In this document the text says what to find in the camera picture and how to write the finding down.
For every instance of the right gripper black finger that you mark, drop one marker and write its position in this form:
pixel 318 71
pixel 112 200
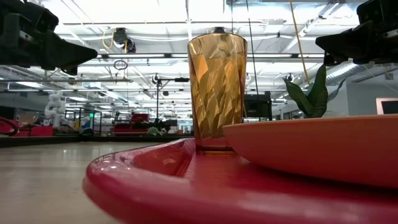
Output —
pixel 334 59
pixel 345 43

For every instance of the orange round plate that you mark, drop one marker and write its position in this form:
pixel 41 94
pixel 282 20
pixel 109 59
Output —
pixel 311 149

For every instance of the amber faceted plastic cup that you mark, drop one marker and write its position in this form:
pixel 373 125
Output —
pixel 217 93

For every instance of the red plastic tray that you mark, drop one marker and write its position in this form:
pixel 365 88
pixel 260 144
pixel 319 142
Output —
pixel 186 193

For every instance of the white humanoid robot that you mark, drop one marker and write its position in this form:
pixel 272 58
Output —
pixel 55 107

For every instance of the green leafy plant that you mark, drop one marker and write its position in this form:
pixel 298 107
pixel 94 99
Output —
pixel 317 99

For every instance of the black metal rack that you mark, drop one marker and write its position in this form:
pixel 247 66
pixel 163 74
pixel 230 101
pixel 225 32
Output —
pixel 100 123

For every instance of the red storage bins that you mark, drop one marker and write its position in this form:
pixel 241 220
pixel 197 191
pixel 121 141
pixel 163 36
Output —
pixel 40 131

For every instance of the white-framed screen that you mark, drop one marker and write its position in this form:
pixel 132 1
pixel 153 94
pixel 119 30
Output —
pixel 388 107

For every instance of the red tool cart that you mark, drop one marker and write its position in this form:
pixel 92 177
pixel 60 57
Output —
pixel 136 123

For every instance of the black box on stand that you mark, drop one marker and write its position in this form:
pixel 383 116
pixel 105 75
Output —
pixel 256 105

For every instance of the black tripod stand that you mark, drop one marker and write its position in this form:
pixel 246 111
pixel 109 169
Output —
pixel 157 99

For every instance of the green object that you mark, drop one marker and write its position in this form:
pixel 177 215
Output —
pixel 154 131

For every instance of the silver ventilation duct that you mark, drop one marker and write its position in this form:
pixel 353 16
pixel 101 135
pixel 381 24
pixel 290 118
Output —
pixel 345 70

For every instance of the black aluminium table frame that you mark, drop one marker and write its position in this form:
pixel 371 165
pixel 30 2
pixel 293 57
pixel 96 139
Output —
pixel 93 139

